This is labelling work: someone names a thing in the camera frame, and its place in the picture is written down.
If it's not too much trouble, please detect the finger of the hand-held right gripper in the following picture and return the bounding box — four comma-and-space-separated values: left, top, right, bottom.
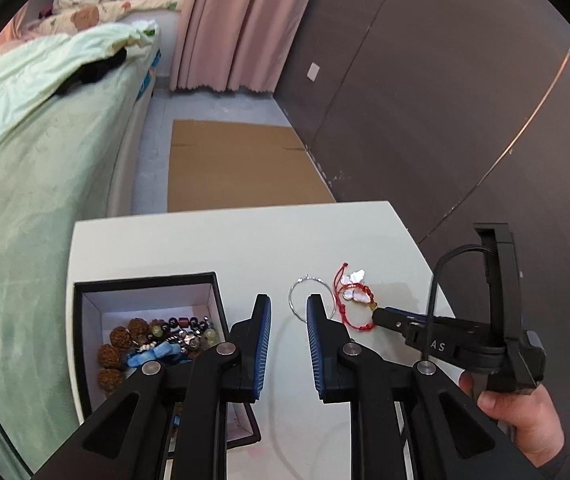
384, 306, 433, 322
371, 308, 418, 344

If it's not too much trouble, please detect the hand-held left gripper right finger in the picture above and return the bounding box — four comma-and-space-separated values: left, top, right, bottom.
306, 295, 548, 480

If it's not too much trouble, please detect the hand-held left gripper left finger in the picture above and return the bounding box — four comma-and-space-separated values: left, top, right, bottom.
30, 294, 272, 480

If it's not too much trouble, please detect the red string butterfly bracelet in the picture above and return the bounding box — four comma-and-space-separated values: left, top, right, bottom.
333, 261, 378, 333

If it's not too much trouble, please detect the silver hoop bangle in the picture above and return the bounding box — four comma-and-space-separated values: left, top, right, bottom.
288, 273, 338, 321

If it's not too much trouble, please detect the grey bead bracelet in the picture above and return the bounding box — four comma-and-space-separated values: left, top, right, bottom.
172, 329, 203, 350

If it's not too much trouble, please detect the dark mixed bead bracelet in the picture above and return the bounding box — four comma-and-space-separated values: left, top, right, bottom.
152, 315, 218, 346

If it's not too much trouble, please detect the blue bow ornament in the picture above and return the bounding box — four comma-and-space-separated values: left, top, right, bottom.
126, 342, 183, 368

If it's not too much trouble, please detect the black jewelry box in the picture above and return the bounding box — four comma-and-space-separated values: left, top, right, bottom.
73, 272, 261, 448

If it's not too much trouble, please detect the brown bead bracelet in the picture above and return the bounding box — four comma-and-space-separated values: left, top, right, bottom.
96, 317, 156, 393

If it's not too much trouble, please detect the person's right hand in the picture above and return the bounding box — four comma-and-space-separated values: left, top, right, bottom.
458, 372, 566, 468

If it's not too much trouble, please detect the white table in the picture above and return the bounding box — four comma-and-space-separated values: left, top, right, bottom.
69, 201, 458, 480

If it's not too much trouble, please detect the flat cardboard sheet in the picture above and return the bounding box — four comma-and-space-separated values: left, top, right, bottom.
166, 119, 337, 213

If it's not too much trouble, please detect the green bed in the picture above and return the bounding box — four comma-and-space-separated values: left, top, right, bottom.
0, 25, 161, 480

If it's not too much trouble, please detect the black cloth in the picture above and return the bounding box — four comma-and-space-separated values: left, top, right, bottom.
55, 47, 128, 96

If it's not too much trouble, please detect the pink curtain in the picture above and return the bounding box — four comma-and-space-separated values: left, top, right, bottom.
170, 0, 328, 95

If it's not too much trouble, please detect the pale green duvet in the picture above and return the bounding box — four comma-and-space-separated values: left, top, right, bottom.
0, 22, 158, 161

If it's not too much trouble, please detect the bear print blanket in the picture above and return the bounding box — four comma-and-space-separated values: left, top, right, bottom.
30, 0, 186, 36

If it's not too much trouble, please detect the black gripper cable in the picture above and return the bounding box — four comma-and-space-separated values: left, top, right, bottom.
425, 244, 486, 361

